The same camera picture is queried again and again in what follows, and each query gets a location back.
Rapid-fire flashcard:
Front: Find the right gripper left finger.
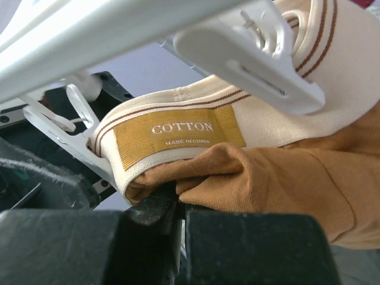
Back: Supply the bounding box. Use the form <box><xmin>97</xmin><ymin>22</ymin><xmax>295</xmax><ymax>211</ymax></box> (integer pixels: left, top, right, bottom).
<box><xmin>1</xmin><ymin>182</ymin><xmax>181</xmax><ymax>284</ymax></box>

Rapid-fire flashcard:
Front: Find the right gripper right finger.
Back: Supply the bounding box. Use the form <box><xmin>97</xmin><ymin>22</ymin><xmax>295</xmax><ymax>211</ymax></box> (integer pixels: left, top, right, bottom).
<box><xmin>179</xmin><ymin>205</ymin><xmax>341</xmax><ymax>284</ymax></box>

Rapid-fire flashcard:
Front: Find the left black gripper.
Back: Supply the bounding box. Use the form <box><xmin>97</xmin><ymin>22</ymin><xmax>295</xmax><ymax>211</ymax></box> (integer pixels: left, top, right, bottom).
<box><xmin>1</xmin><ymin>72</ymin><xmax>134</xmax><ymax>211</ymax></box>

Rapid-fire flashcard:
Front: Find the orange-brown underwear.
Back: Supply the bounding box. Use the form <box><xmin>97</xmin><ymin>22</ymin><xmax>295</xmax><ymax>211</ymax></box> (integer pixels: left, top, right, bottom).
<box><xmin>88</xmin><ymin>1</ymin><xmax>379</xmax><ymax>249</ymax></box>

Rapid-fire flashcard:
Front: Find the white clip hanger frame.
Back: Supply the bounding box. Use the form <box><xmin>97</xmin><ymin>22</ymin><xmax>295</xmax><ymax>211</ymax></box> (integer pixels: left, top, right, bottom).
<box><xmin>1</xmin><ymin>1</ymin><xmax>264</xmax><ymax>102</ymax></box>

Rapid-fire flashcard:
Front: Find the white hanger clip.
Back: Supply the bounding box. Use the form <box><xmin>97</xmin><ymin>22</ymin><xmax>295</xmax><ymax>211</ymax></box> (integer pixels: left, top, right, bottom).
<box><xmin>173</xmin><ymin>1</ymin><xmax>325</xmax><ymax>115</ymax></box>
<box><xmin>20</xmin><ymin>71</ymin><xmax>116</xmax><ymax>187</ymax></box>

